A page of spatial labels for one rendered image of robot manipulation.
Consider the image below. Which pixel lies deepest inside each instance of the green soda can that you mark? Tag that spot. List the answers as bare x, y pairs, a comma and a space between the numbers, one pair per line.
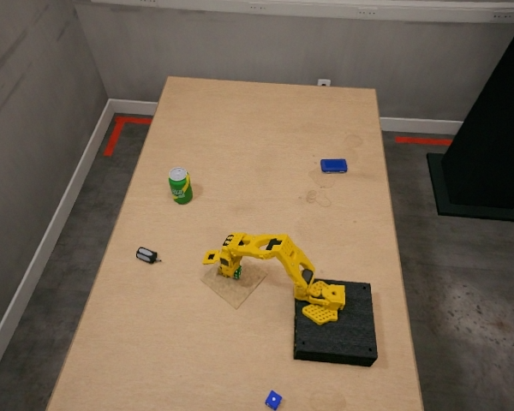
180, 185

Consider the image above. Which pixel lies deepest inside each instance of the blue die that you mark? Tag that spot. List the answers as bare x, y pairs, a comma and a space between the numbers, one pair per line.
273, 400

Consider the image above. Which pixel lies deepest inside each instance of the blue rectangular case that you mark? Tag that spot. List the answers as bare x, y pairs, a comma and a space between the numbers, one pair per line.
333, 165

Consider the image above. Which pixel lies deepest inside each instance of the yellow die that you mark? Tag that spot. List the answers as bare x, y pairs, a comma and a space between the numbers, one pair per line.
221, 272

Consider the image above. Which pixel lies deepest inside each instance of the green die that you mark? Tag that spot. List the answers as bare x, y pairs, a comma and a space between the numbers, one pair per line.
237, 272

